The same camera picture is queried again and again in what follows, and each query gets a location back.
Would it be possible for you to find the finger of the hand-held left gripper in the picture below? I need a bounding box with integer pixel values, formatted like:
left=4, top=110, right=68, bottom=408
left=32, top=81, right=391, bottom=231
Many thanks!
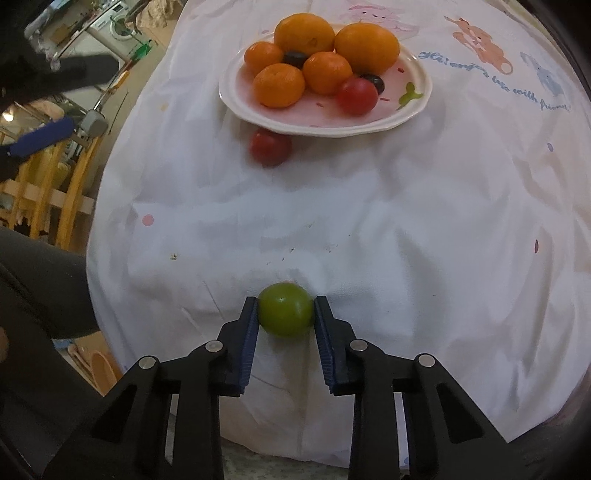
left=46, top=53, right=120, bottom=93
left=0, top=116, right=77, bottom=160

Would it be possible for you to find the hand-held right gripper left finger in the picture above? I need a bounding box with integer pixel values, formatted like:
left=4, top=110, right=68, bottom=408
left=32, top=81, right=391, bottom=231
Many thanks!
left=44, top=296, right=259, bottom=480

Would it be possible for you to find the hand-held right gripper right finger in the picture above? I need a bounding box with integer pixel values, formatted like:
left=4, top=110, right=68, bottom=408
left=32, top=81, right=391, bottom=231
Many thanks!
left=314, top=295, right=527, bottom=480

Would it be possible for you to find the green plum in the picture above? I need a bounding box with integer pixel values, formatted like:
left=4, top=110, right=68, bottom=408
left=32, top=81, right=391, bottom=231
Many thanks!
left=257, top=282, right=315, bottom=337

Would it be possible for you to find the small orange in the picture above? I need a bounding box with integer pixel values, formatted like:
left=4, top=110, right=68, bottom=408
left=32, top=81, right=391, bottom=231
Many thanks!
left=253, top=63, right=306, bottom=109
left=244, top=41, right=284, bottom=77

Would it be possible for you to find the pink strawberry-pattern plate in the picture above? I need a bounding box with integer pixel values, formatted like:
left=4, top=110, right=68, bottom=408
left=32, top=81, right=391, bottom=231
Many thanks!
left=218, top=28, right=433, bottom=138

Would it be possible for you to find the medium orange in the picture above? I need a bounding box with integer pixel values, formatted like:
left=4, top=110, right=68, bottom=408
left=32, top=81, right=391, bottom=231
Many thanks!
left=302, top=52, right=354, bottom=96

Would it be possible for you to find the large red tomato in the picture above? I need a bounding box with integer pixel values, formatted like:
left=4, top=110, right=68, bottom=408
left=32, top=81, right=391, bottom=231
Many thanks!
left=335, top=76, right=379, bottom=116

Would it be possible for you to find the beige cloth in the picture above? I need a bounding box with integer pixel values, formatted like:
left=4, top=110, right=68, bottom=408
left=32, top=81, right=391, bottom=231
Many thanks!
left=14, top=99, right=65, bottom=121

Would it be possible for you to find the grey plastic object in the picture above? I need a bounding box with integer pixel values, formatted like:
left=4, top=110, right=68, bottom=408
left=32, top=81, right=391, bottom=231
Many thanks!
left=76, top=110, right=109, bottom=139

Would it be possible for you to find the brown cloth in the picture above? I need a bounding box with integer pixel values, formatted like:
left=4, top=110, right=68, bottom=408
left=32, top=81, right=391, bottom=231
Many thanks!
left=139, top=0, right=185, bottom=28

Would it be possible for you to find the white printed tablecloth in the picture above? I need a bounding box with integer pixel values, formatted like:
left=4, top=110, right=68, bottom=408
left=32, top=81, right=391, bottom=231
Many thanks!
left=85, top=0, right=591, bottom=467

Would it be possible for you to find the person's grey trouser leg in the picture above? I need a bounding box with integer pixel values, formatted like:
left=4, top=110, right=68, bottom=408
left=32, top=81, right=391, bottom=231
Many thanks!
left=0, top=226, right=121, bottom=480

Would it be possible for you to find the small red tomato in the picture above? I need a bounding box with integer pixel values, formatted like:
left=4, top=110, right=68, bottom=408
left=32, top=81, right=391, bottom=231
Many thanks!
left=249, top=129, right=293, bottom=167

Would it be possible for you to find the large orange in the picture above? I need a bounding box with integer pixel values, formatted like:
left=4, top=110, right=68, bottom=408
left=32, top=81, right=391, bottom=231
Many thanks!
left=274, top=13, right=336, bottom=57
left=334, top=23, right=400, bottom=75

